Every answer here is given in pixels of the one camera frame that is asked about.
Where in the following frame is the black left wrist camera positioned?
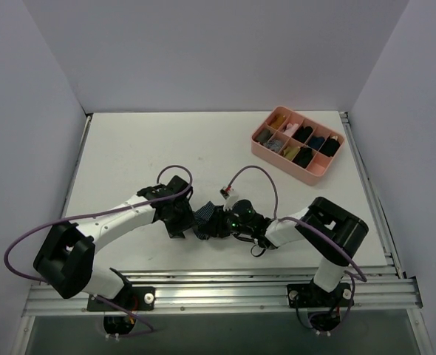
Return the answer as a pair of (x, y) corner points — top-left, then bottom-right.
(137, 175), (188, 200)

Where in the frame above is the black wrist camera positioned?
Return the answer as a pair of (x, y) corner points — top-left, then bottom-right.
(137, 175), (188, 200)
(231, 199), (256, 223)

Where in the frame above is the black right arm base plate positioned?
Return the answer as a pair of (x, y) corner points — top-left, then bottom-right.
(286, 281), (354, 308)

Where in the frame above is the dark blue rolled garment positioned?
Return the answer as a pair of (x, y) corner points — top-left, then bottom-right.
(307, 136), (326, 151)

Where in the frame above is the grey patterned rolled garment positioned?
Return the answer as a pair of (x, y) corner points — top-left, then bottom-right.
(264, 138), (285, 153)

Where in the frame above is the black rolled garment with tag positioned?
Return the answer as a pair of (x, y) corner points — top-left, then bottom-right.
(319, 135), (341, 158)

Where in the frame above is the pink divided organizer tray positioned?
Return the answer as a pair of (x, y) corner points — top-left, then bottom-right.
(251, 106), (345, 186)

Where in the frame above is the black rolled garment front row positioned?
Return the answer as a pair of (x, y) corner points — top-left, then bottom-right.
(293, 147), (313, 169)

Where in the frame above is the pink white rolled garment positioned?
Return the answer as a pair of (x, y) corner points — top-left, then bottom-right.
(283, 123), (299, 137)

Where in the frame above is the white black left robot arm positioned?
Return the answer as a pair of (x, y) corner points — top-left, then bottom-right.
(33, 195), (194, 310)

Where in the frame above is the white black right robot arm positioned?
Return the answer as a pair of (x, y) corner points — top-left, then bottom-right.
(196, 197), (369, 305)

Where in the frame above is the mustard yellow rolled garment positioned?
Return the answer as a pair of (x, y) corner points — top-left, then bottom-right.
(269, 114), (286, 130)

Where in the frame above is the dark grey rolled garment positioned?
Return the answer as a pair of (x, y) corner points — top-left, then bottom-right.
(255, 129), (273, 144)

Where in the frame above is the navy white striped underwear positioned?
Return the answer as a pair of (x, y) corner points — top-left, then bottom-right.
(192, 201), (215, 240)

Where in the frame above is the olive green rolled garment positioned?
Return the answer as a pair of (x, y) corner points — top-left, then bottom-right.
(282, 146), (301, 160)

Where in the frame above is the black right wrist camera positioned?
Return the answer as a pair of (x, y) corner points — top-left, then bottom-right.
(231, 199), (256, 223)

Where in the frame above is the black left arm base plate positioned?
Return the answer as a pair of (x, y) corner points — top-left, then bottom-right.
(86, 286), (156, 312)

